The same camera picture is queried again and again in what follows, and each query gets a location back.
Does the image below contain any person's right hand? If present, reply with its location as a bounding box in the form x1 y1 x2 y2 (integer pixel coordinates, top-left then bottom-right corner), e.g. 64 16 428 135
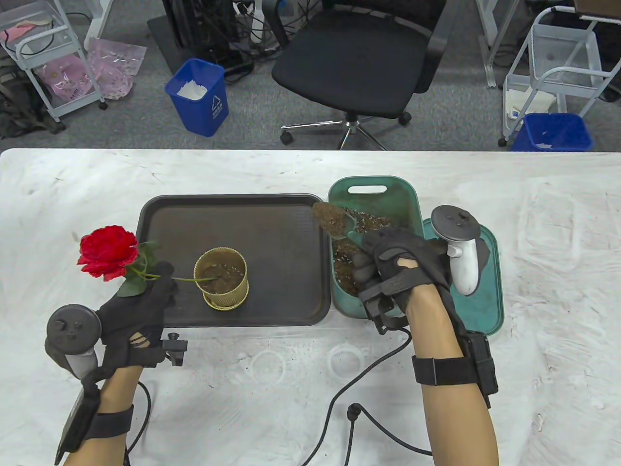
352 229 490 335

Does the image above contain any person's left hand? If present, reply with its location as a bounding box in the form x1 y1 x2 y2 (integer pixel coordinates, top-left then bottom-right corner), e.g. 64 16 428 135
95 261 178 370

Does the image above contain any green garden trowel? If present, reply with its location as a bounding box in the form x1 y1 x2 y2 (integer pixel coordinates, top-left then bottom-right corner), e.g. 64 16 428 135
312 202 369 253

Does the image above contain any red artificial rose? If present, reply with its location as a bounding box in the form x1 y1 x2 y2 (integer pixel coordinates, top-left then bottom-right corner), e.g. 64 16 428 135
76 225 214 298

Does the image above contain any teal plastic box lid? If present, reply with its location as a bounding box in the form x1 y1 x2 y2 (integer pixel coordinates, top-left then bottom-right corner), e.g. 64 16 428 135
422 218 505 336

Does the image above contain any yellow ribbed flower pot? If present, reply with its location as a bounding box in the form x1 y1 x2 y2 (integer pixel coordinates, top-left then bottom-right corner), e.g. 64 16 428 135
194 247 250 310

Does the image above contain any person's left forearm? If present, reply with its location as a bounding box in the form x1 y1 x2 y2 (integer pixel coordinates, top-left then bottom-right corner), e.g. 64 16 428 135
63 366 146 466

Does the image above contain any person's right forearm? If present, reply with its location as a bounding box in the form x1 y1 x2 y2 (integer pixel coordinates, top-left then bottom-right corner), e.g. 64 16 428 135
405 284 499 466

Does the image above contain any white grey hand controller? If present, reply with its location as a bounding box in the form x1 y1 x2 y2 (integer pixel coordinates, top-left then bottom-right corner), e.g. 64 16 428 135
431 205 482 297

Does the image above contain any dark grey hand controller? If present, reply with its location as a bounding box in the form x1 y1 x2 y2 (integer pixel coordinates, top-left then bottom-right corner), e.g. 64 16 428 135
45 304 102 381

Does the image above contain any teal plastic storage box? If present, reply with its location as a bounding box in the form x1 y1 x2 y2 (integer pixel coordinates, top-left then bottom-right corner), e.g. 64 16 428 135
327 175 424 319

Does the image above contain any dark brown plastic tray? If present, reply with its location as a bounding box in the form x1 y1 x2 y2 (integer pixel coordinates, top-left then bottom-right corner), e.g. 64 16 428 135
135 194 332 327

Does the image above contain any plain blue plastic bin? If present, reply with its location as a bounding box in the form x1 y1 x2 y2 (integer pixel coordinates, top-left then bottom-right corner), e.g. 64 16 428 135
511 113 594 153

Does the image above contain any white box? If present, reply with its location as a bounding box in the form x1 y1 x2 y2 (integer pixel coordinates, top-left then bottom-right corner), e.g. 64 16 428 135
505 90 556 120

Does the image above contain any black office chair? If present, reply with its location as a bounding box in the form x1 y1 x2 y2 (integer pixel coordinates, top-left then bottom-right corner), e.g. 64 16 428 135
262 0 449 151

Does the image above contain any blue bin with white symbol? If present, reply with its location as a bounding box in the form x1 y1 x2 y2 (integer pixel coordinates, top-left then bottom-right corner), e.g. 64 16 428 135
164 58 229 138

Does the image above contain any white desk leg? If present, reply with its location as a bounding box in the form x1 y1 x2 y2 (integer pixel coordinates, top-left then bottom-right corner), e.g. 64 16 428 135
474 0 507 89

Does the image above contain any white crumpled paper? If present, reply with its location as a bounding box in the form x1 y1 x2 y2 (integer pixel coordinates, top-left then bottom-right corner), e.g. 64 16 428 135
176 81 210 101

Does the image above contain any dark green bag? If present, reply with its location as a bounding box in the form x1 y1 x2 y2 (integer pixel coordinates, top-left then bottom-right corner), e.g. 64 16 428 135
0 58 67 140

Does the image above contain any pink plastic bag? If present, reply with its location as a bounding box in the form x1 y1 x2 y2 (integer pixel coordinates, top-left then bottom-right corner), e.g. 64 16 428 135
85 38 147 101
35 53 96 102

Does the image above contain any white mesh basket trolley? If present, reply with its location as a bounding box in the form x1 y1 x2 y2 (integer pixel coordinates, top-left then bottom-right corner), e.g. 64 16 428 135
498 7 621 148

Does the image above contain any white power strip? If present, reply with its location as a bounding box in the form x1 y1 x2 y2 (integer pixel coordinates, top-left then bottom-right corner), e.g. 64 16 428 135
233 0 266 45

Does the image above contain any black computer tower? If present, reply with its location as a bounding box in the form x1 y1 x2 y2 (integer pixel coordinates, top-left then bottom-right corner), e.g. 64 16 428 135
162 0 242 66

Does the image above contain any pink paper piece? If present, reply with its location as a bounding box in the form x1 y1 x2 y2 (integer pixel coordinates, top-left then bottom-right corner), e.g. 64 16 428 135
0 23 38 43

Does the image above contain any white trolley with clear trays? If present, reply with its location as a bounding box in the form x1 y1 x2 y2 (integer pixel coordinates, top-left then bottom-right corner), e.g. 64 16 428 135
0 0 108 123

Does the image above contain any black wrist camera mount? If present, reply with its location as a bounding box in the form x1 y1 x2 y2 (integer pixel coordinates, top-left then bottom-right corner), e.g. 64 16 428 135
163 333 189 367
361 286 408 335

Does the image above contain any black cable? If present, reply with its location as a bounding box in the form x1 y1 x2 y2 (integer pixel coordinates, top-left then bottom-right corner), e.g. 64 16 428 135
298 328 433 466
124 381 152 466

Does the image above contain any black wrist strap device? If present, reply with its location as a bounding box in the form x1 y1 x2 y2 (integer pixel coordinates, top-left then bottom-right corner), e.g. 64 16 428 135
55 388 135 465
411 333 499 409

